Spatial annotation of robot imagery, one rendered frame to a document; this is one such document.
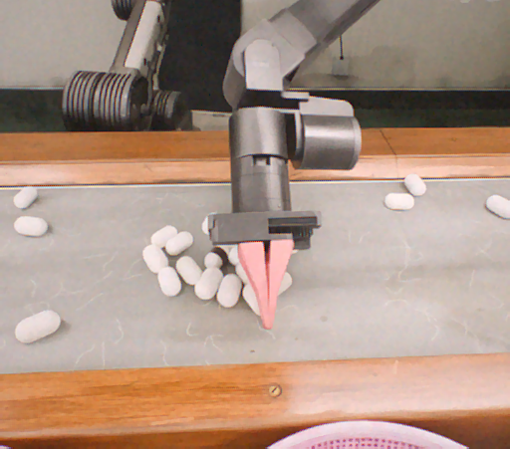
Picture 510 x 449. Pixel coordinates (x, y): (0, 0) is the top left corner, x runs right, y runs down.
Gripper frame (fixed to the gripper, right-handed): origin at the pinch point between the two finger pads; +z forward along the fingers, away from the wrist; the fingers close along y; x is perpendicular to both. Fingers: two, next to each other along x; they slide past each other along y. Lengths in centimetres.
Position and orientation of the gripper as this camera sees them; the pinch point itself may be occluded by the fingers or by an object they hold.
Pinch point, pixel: (267, 319)
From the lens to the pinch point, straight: 43.5
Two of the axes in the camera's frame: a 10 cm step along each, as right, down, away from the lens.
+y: 10.0, -0.3, 0.8
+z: 0.5, 9.6, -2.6
